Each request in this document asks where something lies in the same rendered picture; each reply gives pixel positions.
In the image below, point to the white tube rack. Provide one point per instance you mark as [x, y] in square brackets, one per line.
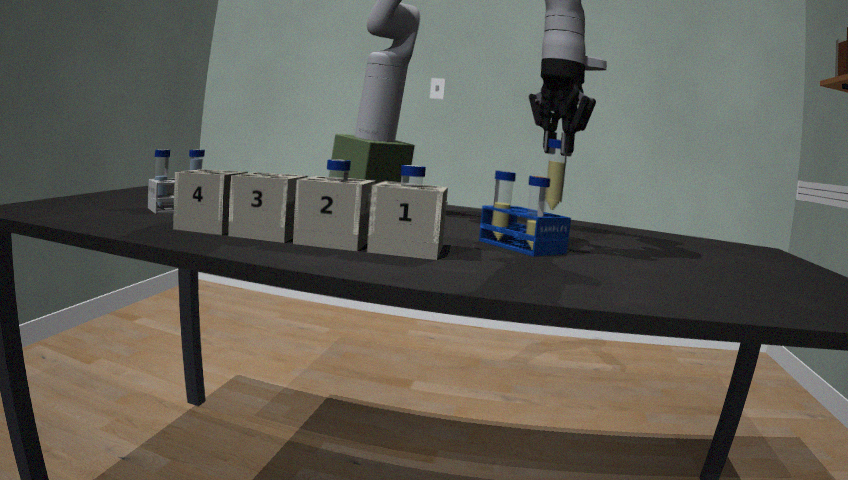
[153, 194]

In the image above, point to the blue tube rack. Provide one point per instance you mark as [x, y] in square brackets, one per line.
[551, 232]

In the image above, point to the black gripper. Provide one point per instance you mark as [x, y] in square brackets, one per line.
[565, 77]

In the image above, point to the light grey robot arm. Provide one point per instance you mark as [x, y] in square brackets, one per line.
[386, 70]

